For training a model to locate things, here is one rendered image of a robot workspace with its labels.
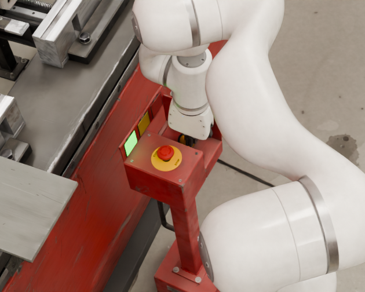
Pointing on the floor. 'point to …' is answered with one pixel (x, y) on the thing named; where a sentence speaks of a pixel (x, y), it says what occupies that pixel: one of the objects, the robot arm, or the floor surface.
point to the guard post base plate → (11, 70)
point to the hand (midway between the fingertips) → (190, 137)
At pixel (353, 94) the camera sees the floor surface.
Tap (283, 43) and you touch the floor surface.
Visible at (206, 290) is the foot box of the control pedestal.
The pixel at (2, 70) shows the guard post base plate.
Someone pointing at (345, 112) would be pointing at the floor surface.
